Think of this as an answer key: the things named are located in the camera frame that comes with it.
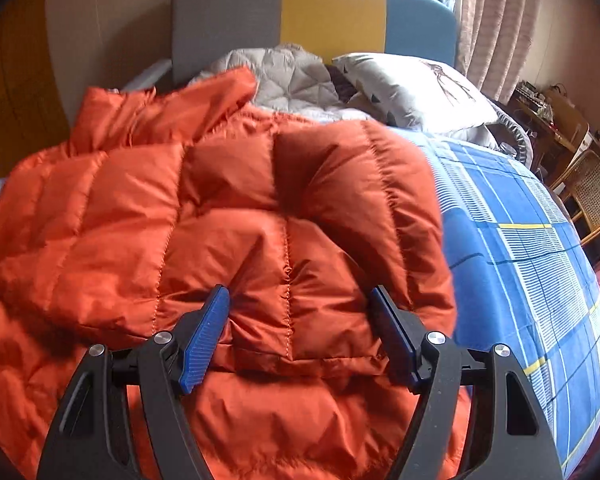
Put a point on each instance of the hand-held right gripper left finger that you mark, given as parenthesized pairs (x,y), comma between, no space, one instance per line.
(205,337)

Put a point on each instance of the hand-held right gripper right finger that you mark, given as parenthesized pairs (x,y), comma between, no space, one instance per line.
(392,340)

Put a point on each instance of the orange puffer jacket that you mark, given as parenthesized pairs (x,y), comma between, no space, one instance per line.
(255,210)

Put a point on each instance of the blue plaid bedsheet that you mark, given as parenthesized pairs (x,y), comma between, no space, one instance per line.
(520,260)

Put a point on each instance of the grey cloth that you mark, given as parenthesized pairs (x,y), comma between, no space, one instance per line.
(510,130)

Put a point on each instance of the white printed pillow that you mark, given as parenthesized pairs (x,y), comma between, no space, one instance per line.
(405,90)

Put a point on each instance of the wooden rattan chair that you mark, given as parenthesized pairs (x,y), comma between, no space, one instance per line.
(595,190)

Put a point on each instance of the grey quilted jacket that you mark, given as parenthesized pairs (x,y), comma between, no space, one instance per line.
(290,80)

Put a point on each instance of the cluttered wooden desk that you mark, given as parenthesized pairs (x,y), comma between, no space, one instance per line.
(565,125)

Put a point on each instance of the wooden wardrobe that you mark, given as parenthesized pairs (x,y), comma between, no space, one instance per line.
(20,100)

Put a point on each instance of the grey yellow blue headboard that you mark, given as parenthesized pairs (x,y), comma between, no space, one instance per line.
(330,15)

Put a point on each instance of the pale pink curtain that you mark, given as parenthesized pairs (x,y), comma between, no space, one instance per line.
(495,25)

